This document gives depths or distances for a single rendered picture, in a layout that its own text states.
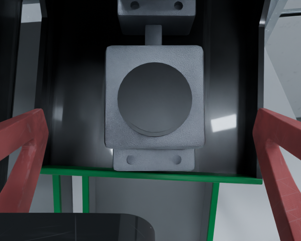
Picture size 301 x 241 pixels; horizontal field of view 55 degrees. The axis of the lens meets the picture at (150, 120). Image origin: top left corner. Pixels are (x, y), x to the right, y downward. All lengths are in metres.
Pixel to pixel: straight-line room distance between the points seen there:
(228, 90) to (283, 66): 0.96
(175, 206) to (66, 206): 0.12
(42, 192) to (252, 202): 0.36
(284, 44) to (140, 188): 0.82
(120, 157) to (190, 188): 0.19
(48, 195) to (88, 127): 0.16
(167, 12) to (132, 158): 0.08
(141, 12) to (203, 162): 0.10
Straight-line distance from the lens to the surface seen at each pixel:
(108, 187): 0.34
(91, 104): 0.19
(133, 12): 0.17
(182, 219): 0.35
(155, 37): 0.17
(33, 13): 0.23
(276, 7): 0.26
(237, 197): 0.55
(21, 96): 0.31
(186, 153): 0.15
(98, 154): 0.19
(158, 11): 0.17
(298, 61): 1.16
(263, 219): 0.55
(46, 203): 0.34
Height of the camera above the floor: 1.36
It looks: 60 degrees down
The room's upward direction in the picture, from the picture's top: 2 degrees clockwise
